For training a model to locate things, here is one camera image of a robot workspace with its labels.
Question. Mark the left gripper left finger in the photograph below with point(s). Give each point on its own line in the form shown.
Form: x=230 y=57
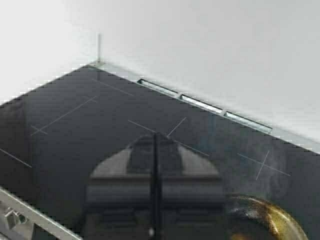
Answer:
x=117 y=198

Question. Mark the left steel stove knob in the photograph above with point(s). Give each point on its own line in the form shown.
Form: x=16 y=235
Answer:
x=12 y=218

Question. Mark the stainless steel frying pan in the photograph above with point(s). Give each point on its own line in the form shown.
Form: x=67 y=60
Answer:
x=278 y=222

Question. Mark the stainless steel stove range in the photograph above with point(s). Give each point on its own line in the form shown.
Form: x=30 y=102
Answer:
x=53 y=137

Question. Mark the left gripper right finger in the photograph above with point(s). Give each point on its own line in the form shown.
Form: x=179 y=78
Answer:
x=192 y=195

